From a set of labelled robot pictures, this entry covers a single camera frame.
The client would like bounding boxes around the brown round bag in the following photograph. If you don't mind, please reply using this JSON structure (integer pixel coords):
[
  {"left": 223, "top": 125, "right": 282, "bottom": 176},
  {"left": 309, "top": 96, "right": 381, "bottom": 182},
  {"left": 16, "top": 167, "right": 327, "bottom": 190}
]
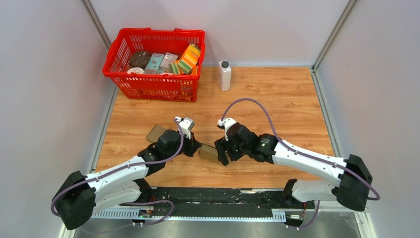
[{"left": 128, "top": 51, "right": 152, "bottom": 69}]

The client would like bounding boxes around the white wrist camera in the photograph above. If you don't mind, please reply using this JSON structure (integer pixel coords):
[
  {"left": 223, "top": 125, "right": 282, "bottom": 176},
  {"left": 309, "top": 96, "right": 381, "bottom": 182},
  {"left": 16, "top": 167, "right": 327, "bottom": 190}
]
[
  {"left": 175, "top": 117, "right": 195, "bottom": 139},
  {"left": 217, "top": 118, "right": 237, "bottom": 132}
]

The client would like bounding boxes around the aluminium frame rail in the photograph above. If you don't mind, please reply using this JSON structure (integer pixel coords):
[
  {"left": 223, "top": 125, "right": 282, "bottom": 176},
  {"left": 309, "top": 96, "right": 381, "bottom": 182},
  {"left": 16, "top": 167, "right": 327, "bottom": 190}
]
[{"left": 60, "top": 187, "right": 376, "bottom": 238}]

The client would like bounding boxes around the teal snack box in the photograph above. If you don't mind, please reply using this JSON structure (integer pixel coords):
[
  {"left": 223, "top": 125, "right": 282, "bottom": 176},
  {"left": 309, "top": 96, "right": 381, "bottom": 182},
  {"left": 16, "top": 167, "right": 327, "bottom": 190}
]
[{"left": 144, "top": 53, "right": 164, "bottom": 75}]

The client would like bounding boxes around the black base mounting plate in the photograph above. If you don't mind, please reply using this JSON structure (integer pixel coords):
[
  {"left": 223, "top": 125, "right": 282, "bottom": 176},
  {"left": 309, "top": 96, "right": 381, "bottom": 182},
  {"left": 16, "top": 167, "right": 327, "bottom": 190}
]
[{"left": 135, "top": 187, "right": 316, "bottom": 219}]

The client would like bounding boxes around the white round lid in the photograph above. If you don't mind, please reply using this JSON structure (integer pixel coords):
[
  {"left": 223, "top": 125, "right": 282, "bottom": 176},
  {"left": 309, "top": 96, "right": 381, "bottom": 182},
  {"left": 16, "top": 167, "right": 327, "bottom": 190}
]
[{"left": 127, "top": 67, "right": 144, "bottom": 74}]

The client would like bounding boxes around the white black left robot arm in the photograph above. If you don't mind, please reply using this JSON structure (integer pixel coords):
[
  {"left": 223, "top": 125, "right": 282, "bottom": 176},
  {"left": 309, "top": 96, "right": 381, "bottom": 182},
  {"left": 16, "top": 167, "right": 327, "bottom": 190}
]
[{"left": 51, "top": 129, "right": 201, "bottom": 230}]

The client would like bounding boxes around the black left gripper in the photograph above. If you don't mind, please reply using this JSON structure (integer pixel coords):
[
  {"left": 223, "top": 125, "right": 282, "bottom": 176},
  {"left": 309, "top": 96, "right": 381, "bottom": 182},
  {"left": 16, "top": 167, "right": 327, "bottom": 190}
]
[{"left": 165, "top": 130, "right": 202, "bottom": 161}]

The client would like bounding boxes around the brown cardboard box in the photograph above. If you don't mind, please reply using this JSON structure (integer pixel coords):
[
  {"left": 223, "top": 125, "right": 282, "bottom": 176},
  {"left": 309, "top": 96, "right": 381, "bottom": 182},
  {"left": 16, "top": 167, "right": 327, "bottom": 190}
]
[{"left": 146, "top": 124, "right": 167, "bottom": 143}]

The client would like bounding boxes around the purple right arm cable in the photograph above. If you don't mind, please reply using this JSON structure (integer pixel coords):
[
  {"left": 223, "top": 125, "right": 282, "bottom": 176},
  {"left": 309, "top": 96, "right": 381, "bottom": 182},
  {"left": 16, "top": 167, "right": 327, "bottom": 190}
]
[{"left": 220, "top": 98, "right": 381, "bottom": 230}]

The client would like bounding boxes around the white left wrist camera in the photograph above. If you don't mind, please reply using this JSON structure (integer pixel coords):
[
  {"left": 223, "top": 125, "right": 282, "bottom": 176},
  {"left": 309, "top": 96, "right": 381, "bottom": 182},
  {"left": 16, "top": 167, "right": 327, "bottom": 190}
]
[{"left": 175, "top": 117, "right": 195, "bottom": 139}]

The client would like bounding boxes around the red plastic shopping basket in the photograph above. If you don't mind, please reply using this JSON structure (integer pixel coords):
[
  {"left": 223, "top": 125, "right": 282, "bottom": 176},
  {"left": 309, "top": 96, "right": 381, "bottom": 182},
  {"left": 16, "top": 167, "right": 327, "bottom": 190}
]
[{"left": 102, "top": 28, "right": 206, "bottom": 102}]

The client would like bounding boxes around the grey pink snack box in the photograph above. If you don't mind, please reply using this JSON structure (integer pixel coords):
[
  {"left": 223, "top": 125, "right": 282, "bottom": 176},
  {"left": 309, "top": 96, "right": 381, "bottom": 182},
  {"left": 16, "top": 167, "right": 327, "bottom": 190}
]
[{"left": 159, "top": 53, "right": 179, "bottom": 72}]

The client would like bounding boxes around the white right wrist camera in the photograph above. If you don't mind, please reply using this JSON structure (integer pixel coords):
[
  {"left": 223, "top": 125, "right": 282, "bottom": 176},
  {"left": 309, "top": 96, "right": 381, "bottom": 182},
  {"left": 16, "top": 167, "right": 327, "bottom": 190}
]
[{"left": 217, "top": 118, "right": 237, "bottom": 132}]

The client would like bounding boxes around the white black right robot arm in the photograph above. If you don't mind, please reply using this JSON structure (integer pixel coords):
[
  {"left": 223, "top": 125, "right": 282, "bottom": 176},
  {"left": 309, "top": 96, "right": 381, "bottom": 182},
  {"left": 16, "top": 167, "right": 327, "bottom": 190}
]
[{"left": 214, "top": 118, "right": 372, "bottom": 212}]

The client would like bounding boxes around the white bottle black cap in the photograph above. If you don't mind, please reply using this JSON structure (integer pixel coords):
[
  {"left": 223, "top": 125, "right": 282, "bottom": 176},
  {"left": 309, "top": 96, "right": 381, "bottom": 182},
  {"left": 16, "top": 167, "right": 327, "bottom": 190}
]
[{"left": 218, "top": 60, "right": 232, "bottom": 92}]

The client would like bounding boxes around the green striped packet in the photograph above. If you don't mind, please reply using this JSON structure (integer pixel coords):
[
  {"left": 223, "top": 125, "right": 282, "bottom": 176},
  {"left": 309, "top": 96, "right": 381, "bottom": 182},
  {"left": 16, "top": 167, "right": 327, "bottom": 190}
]
[{"left": 168, "top": 60, "right": 184, "bottom": 75}]

